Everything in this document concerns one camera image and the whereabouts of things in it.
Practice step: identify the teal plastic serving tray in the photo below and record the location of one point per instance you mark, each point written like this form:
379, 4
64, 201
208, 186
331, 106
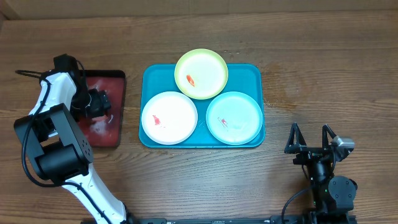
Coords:
158, 78

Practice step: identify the yellow-green plate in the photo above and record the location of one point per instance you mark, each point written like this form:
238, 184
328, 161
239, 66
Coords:
201, 74

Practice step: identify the light blue plate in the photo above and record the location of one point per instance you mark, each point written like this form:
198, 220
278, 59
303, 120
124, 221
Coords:
235, 119

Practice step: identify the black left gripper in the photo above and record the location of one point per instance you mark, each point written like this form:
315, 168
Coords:
99, 101

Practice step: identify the dark red water tray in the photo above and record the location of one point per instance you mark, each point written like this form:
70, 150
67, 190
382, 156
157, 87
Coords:
105, 131

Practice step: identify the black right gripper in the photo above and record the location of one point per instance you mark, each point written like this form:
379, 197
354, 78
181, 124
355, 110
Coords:
306, 152

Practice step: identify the brown cardboard back panel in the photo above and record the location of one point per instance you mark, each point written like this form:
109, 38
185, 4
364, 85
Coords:
62, 9

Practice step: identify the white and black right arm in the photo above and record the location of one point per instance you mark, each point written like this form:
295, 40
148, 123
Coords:
333, 195

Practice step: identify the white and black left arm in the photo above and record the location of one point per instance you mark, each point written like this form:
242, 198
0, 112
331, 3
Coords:
55, 152

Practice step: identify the white plate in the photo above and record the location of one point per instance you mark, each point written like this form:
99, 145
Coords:
169, 118

